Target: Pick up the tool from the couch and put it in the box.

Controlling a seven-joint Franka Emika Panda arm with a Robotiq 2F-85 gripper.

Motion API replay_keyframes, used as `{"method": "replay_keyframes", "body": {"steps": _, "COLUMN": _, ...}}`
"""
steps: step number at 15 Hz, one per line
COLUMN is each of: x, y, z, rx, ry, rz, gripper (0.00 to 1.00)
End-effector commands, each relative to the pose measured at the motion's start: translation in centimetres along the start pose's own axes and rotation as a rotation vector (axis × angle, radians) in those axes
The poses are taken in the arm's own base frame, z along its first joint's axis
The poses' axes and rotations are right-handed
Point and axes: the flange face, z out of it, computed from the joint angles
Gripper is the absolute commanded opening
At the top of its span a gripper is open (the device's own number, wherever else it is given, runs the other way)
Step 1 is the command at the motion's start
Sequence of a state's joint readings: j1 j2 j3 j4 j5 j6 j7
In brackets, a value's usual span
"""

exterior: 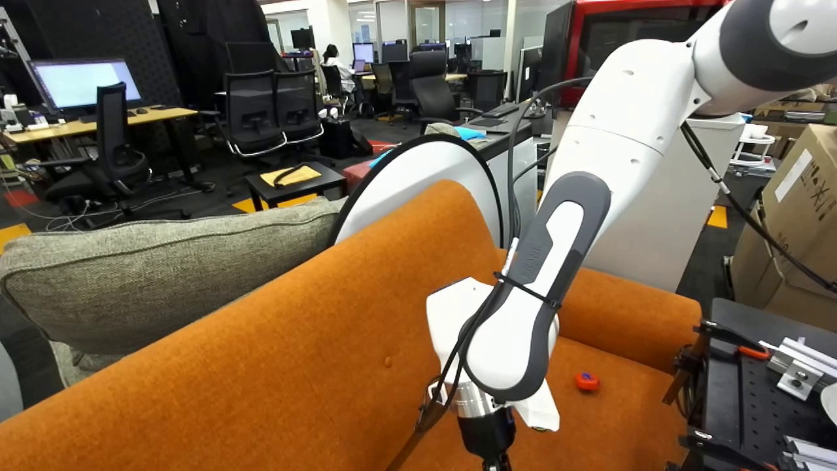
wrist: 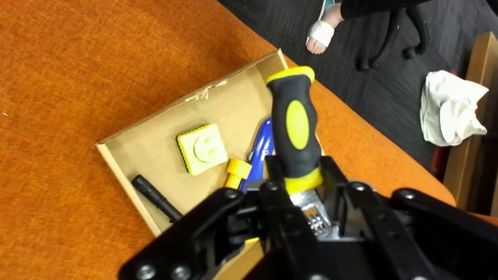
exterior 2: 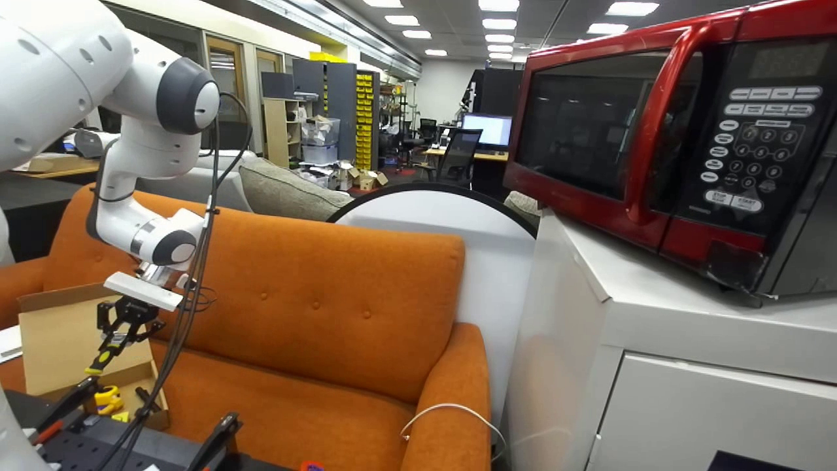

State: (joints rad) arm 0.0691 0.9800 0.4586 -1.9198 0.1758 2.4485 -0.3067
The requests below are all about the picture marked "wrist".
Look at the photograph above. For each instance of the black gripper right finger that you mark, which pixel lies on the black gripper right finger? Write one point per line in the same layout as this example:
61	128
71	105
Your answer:
426	239

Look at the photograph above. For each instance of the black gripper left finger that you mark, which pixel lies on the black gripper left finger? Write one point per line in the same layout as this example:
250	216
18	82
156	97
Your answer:
208	228

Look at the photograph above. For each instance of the black stick tool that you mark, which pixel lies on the black stick tool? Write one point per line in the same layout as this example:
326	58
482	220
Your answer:
156	198

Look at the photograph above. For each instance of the open cardboard box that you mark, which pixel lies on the open cardboard box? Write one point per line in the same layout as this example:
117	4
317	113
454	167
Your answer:
156	150

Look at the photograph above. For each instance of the blue yellow tool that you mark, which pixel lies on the blue yellow tool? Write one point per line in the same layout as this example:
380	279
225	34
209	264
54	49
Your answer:
262	146

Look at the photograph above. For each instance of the orange fabric couch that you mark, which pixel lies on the orange fabric couch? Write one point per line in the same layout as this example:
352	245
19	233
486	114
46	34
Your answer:
63	104

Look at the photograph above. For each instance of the yellow plastic cylinder piece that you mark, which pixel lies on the yellow plastic cylinder piece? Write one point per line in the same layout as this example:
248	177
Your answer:
237	174

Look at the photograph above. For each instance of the yellow square smiley block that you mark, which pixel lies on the yellow square smiley block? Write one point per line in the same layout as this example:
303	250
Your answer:
203	149

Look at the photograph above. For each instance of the wooden panel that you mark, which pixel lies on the wooden panel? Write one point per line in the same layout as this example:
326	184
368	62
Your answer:
480	130

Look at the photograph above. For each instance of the white crumpled cloth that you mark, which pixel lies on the white crumpled cloth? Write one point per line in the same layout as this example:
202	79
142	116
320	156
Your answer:
452	110

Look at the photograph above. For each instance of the black swivel chair base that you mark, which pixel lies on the black swivel chair base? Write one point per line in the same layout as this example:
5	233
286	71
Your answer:
395	32

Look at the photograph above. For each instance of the person's foot in white sock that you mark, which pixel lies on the person's foot in white sock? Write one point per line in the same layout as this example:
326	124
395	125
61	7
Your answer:
321	32

